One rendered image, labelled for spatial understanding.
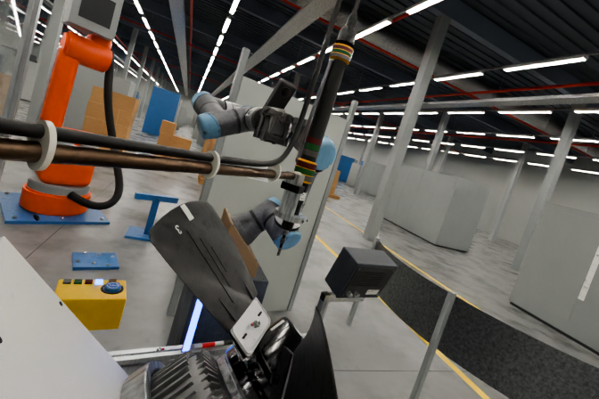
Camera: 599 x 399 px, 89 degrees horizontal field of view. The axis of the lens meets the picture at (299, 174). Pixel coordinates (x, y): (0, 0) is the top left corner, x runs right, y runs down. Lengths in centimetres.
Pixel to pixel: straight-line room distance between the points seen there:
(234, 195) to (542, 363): 227
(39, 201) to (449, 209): 962
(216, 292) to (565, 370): 219
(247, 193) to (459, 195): 868
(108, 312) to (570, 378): 232
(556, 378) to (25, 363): 242
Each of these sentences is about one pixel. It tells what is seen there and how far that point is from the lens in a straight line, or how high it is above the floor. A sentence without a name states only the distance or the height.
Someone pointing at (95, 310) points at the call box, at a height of 104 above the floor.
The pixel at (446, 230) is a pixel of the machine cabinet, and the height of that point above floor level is 57.
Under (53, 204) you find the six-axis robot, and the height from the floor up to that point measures 18.
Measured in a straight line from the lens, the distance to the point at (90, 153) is 27.
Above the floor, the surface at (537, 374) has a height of 76.
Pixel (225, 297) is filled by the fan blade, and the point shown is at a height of 130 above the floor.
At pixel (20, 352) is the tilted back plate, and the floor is 130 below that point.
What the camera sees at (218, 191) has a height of 108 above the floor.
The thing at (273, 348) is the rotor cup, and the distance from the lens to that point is 63.
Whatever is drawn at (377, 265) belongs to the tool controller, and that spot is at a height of 122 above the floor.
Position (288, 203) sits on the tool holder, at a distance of 60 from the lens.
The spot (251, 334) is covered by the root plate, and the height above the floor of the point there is 124.
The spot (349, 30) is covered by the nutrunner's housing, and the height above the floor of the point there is 184.
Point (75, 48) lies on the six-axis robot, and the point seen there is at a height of 192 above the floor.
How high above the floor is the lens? 159
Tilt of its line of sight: 4 degrees down
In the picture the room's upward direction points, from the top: 17 degrees clockwise
